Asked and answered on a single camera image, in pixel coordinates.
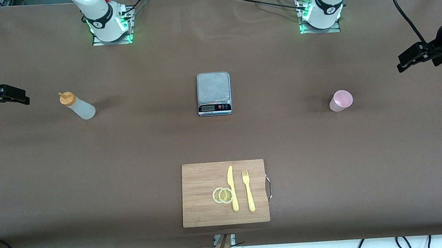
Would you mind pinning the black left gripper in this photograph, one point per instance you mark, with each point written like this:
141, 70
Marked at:
440, 43

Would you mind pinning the translucent squeeze bottle orange cap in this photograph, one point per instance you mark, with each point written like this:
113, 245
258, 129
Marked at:
84, 110

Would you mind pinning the pink plastic cup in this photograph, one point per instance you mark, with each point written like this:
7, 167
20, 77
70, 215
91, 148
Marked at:
339, 103

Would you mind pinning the brown table cover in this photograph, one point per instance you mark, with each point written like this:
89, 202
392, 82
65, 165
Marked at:
129, 166

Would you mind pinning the silver digital kitchen scale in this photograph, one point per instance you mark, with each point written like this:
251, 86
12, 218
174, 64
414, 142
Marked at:
213, 89

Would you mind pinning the yellow plastic fork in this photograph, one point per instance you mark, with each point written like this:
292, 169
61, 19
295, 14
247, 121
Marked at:
250, 200

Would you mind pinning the wooden cutting board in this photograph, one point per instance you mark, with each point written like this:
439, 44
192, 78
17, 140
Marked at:
200, 212

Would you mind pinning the lemon slice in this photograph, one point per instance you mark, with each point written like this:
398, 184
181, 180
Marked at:
225, 195
215, 195

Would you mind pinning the yellow plastic knife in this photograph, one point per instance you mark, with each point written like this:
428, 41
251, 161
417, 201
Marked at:
234, 201

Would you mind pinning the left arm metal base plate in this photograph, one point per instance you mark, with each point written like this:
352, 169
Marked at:
336, 29

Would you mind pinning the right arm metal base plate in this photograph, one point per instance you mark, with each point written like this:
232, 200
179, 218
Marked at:
120, 41

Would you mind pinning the small metal bracket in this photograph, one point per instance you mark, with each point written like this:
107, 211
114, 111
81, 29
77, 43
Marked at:
233, 239

